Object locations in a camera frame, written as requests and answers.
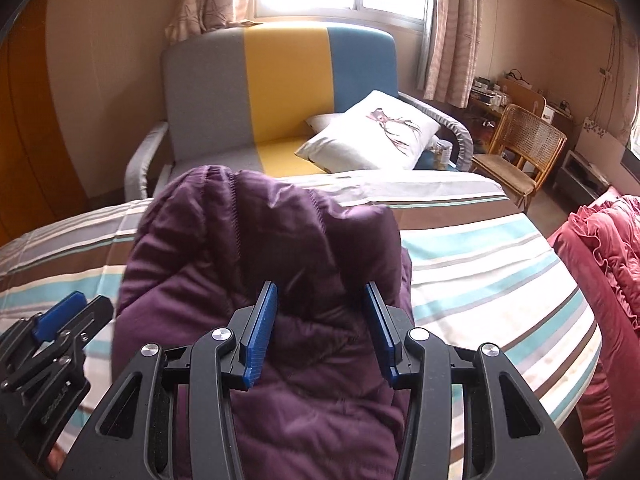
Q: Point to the striped bed sheet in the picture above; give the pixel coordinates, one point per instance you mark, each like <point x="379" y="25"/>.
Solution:
<point x="475" y="260"/>

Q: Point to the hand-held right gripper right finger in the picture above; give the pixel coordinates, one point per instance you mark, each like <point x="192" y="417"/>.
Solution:
<point x="382" y="335"/>

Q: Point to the red ruffled blanket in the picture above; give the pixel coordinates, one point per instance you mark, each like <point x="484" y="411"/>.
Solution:
<point x="600" y="260"/>

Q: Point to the grey yellow blue sofa chair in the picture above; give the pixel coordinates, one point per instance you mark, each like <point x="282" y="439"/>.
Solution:
<point x="210" y="95"/>

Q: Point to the white deer print pillow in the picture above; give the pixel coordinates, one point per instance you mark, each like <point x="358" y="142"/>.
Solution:
<point x="370" y="135"/>

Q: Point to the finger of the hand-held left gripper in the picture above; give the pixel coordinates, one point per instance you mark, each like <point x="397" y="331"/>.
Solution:
<point x="87" y="322"/>
<point x="57" y="312"/>

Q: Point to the purple quilted down jacket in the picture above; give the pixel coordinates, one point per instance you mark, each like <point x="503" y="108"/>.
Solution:
<point x="240" y="250"/>

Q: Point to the cluttered wooden desk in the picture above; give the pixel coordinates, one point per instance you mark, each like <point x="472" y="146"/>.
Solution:
<point x="520" y="91"/>

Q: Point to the small grey pillow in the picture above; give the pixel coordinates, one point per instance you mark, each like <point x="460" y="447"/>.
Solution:
<point x="322" y="121"/>

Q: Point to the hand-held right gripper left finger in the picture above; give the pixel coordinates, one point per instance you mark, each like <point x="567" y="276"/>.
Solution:
<point x="260" y="335"/>

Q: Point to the rattan chair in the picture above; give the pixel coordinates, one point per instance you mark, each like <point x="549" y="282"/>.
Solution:
<point x="530" y="140"/>

